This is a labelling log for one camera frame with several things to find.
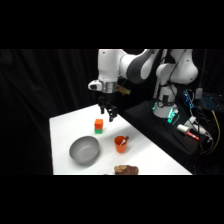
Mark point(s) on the green block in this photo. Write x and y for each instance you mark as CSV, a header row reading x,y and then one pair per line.
x,y
98,131

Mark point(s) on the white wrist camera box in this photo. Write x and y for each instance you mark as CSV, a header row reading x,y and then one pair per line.
x,y
94,85

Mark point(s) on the small grey box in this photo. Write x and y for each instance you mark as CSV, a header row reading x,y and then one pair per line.
x,y
199,93

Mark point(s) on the grey bowl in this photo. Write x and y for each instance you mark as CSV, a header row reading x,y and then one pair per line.
x,y
84,150

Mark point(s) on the red and white marker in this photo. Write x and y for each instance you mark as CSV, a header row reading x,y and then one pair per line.
x,y
192,135

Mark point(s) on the black curtain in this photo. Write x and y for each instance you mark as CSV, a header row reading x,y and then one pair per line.
x,y
43,86

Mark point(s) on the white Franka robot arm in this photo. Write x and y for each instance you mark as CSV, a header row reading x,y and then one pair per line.
x,y
140,66

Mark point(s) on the orange block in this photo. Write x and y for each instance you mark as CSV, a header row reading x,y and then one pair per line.
x,y
98,123

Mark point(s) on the orange cup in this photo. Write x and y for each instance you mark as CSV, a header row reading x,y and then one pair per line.
x,y
120,145

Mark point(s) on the small utensil in cup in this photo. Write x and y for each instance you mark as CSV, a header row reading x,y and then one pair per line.
x,y
124,141

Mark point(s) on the black robot stand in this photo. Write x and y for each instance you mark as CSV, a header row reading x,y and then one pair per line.
x,y
160,130

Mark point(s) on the blue lit keyboard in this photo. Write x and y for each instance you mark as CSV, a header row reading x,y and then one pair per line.
x,y
210,101

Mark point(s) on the brown plush deer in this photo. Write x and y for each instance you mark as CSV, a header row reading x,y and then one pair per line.
x,y
126,170

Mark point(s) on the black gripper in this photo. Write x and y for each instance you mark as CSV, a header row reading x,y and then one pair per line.
x,y
106,99

